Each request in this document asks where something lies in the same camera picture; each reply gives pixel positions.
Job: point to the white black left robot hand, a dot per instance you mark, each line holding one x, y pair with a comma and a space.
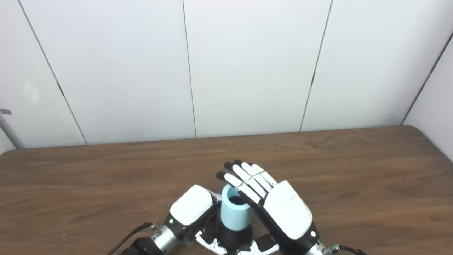
191, 205

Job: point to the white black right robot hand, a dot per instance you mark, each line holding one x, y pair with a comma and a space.
286, 209

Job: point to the black funnel-shaped nozzle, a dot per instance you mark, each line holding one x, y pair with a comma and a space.
235, 239

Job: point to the grey wall corner post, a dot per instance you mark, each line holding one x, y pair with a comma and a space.
10, 132

